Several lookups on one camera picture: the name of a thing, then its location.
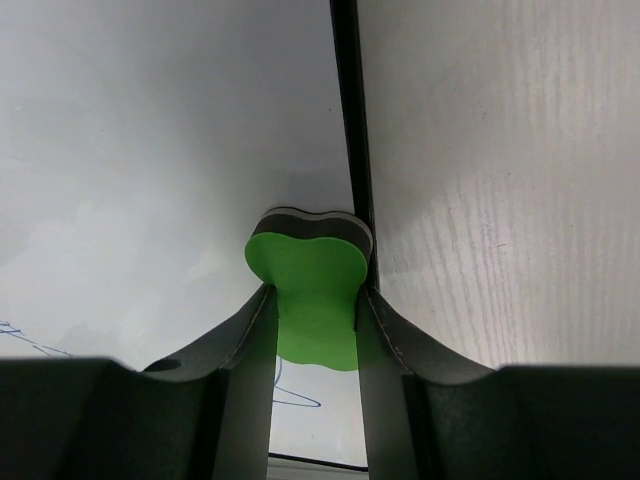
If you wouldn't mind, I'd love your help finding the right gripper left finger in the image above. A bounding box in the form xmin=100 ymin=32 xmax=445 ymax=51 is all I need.
xmin=1 ymin=286 xmax=278 ymax=479

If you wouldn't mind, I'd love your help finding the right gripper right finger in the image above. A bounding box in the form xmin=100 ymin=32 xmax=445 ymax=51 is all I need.
xmin=356 ymin=288 xmax=639 ymax=479

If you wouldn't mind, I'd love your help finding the white whiteboard black frame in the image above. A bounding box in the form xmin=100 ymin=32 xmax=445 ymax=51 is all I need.
xmin=1 ymin=1 xmax=372 ymax=471

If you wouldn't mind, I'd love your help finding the green whiteboard eraser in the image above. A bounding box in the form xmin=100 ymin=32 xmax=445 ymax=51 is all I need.
xmin=244 ymin=207 xmax=374 ymax=372

